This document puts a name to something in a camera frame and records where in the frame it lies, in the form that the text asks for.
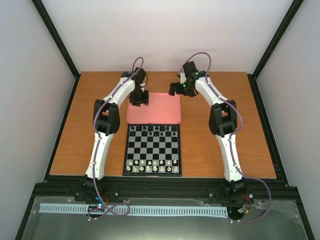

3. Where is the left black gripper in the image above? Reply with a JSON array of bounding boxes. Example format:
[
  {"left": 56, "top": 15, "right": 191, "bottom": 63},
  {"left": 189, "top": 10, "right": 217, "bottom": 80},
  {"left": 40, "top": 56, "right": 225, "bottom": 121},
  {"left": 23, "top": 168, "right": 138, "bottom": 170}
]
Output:
[{"left": 129, "top": 88, "right": 149, "bottom": 107}]

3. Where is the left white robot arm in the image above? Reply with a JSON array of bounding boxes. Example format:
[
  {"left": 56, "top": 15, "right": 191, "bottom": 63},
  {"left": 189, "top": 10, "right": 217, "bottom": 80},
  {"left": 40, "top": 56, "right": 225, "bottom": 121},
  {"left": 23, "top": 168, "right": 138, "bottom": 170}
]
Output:
[{"left": 83, "top": 67, "right": 149, "bottom": 202}]

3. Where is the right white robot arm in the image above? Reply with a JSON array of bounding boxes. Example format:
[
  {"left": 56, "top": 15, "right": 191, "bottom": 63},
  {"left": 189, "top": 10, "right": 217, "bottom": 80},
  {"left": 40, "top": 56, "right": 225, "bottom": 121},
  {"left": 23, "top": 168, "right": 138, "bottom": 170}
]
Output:
[{"left": 169, "top": 60, "right": 247, "bottom": 203}]

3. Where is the pink tray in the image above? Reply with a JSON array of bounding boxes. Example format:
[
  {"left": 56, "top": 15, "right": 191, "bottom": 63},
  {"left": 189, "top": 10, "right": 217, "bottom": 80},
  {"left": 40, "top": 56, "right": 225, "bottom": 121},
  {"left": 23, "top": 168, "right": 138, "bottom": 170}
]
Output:
[{"left": 126, "top": 92, "right": 182, "bottom": 124}]

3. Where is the black and grey chessboard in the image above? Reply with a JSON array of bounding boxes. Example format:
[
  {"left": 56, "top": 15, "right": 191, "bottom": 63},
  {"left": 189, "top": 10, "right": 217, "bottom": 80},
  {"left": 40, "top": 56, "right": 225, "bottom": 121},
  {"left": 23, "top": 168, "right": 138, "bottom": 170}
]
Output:
[{"left": 123, "top": 123, "right": 182, "bottom": 177}]

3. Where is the black aluminium frame base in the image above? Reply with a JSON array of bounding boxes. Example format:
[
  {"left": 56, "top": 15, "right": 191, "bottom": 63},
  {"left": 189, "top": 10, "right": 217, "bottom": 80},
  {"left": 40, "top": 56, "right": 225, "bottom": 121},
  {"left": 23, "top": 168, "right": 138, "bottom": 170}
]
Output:
[{"left": 15, "top": 74, "right": 315, "bottom": 240}]

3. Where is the left black frame post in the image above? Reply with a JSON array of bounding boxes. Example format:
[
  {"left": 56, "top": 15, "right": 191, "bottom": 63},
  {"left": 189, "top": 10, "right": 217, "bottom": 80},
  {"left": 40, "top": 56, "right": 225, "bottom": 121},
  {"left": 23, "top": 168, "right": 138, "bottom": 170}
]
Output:
[{"left": 31, "top": 0, "right": 81, "bottom": 80}]

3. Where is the black frame post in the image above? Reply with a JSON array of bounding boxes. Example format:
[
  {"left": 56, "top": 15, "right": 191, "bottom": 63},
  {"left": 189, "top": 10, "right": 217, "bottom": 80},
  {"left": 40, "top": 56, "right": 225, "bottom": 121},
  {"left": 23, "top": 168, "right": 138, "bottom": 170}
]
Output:
[
  {"left": 251, "top": 0, "right": 304, "bottom": 81},
  {"left": 31, "top": 0, "right": 81, "bottom": 80}
]

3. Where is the right black frame post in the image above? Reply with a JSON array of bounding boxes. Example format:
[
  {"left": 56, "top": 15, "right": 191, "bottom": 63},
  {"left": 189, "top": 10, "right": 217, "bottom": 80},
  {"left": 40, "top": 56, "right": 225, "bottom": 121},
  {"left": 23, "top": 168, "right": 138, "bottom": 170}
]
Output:
[{"left": 251, "top": 0, "right": 304, "bottom": 81}]

